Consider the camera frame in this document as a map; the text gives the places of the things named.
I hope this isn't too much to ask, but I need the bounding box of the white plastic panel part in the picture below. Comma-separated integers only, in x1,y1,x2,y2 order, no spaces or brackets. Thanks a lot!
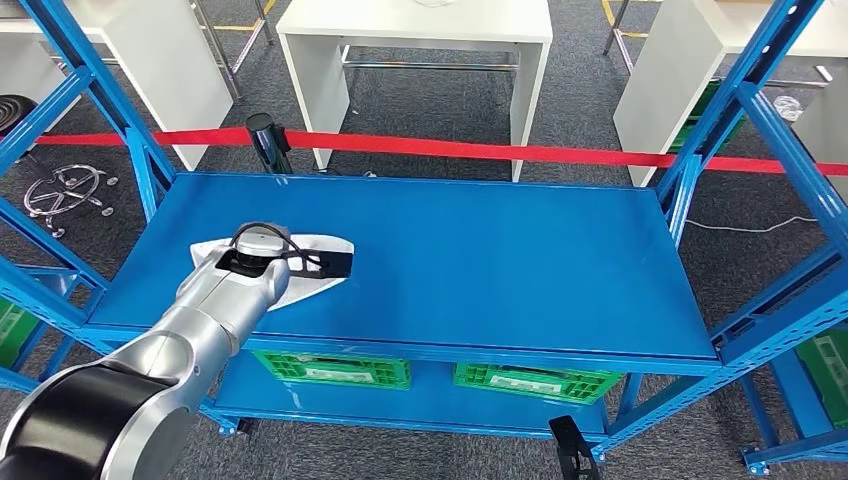
190,231,356,313

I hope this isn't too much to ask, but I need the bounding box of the blue metal shelf rack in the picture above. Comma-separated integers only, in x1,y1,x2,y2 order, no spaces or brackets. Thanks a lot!
0,0,848,465
0,291,81,397
741,344,848,475

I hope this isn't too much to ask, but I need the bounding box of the green plastic crate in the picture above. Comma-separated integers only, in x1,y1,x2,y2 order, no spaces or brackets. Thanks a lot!
0,298,41,369
794,331,848,429
453,362,624,405
251,349,412,391
669,79,747,154

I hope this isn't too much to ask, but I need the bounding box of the red barrier belt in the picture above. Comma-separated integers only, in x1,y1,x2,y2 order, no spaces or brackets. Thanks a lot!
33,127,253,148
284,129,848,177

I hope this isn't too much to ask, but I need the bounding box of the chrome chair base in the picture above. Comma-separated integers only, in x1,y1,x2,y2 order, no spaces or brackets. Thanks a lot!
23,164,121,238

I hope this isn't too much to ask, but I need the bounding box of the black round base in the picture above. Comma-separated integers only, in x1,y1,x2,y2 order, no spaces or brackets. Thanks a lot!
0,93,38,134

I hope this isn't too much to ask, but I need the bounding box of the clear plastic bag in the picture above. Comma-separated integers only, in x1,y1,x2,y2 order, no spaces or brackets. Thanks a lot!
773,94,804,123

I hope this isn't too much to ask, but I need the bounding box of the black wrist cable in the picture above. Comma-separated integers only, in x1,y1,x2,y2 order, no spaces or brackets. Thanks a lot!
228,221,333,273

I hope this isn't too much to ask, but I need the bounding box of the black left wrist camera bracket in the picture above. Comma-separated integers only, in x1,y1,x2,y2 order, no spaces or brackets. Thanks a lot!
284,248,354,280

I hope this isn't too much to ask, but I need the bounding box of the black stanchion post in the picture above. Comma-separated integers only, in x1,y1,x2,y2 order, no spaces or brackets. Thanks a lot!
245,112,293,175

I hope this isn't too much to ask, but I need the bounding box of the chrome steel frame table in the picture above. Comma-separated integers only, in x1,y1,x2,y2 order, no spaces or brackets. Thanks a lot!
601,0,647,58
188,0,276,101

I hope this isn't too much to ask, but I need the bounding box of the white floor cable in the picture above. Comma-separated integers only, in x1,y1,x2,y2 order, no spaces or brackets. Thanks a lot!
685,215,819,234

